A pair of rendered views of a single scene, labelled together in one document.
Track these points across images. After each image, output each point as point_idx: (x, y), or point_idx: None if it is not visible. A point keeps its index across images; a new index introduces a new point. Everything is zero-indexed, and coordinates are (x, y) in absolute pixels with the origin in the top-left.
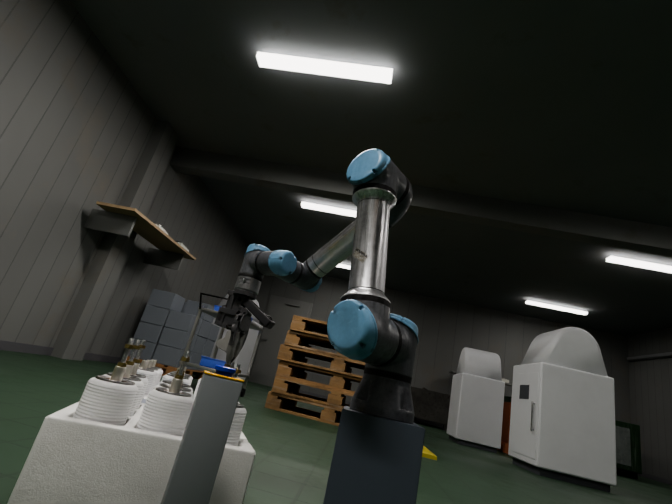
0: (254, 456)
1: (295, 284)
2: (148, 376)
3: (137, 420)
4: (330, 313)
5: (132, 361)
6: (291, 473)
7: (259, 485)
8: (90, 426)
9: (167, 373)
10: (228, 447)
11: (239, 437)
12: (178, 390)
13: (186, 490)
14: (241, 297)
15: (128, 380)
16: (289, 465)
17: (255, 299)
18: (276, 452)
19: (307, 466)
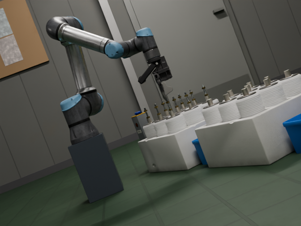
0: (138, 143)
1: (122, 57)
2: None
3: None
4: (101, 95)
5: (192, 98)
6: (169, 200)
7: (174, 182)
8: None
9: (238, 93)
10: (146, 138)
11: (146, 136)
12: (165, 115)
13: None
14: (157, 60)
15: (183, 108)
16: (182, 203)
17: (148, 63)
18: (223, 204)
19: (166, 216)
